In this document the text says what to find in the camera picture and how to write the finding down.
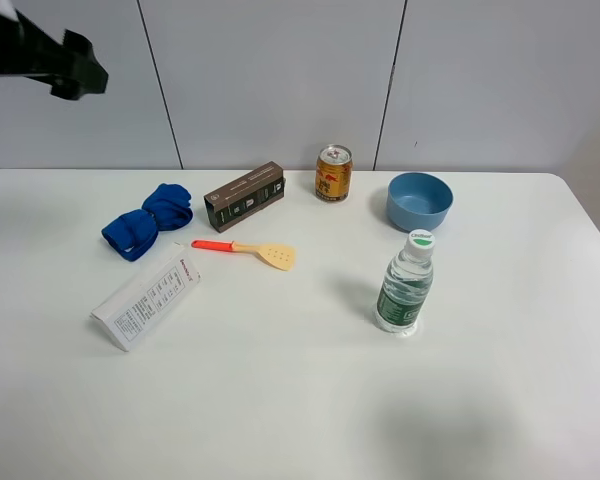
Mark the clear water bottle green label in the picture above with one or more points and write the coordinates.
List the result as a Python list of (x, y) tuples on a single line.
[(406, 285)]

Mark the yellow spatula orange handle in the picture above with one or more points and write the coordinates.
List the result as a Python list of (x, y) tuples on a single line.
[(278, 256)]

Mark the blue cloth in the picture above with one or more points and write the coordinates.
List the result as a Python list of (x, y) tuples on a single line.
[(132, 234)]

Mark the dark brown carton box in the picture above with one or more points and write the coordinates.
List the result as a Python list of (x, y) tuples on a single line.
[(239, 199)]

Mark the white carton box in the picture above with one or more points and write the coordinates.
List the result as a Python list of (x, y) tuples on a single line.
[(145, 300)]

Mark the blue plastic bowl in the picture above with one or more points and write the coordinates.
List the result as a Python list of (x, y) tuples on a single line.
[(417, 200)]

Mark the gold energy drink can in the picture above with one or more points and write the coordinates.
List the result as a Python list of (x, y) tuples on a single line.
[(334, 167)]

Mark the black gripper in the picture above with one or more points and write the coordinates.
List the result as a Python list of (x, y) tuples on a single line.
[(27, 51)]

